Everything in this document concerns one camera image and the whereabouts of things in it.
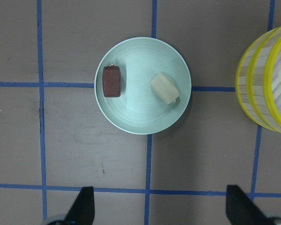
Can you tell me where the mint green plate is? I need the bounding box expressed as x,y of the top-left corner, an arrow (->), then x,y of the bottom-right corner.
94,37 -> 192,135

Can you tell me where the brown chocolate bun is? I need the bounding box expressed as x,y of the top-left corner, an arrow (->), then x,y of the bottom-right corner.
102,64 -> 121,98

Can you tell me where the yellow steamer layer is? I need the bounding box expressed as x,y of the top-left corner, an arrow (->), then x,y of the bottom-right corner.
235,29 -> 276,131
263,27 -> 281,132

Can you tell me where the yellow steamer bottom layer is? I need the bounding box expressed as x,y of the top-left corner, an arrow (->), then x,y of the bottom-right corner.
235,29 -> 276,131

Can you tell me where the yellow steamer top layer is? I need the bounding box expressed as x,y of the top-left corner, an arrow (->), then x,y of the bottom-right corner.
263,27 -> 281,132

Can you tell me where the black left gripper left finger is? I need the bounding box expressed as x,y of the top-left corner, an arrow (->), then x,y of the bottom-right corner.
64,187 -> 95,225

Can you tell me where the white steamed bun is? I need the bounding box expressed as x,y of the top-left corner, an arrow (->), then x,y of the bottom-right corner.
150,74 -> 180,104

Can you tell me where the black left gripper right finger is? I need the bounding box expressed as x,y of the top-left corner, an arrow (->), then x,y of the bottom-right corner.
226,185 -> 267,225

